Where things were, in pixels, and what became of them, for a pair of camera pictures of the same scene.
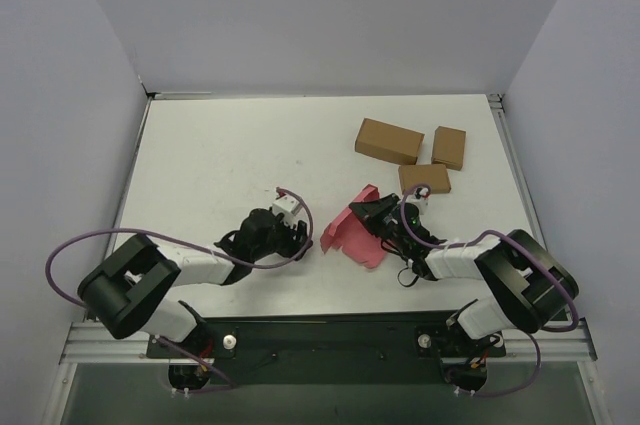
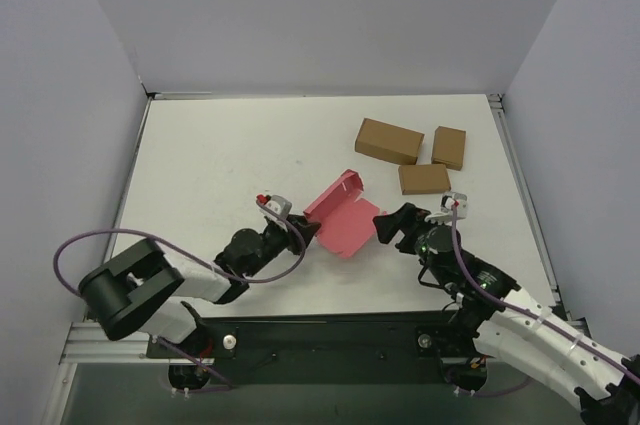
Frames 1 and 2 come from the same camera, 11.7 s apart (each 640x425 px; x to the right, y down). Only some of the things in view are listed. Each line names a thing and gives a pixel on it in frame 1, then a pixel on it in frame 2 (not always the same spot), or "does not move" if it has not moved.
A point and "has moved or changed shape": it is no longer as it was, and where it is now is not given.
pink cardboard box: x=358 y=240 has moved or changed shape
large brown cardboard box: x=388 y=141 does not move
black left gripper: x=292 y=239 does not move
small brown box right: x=448 y=147 does not move
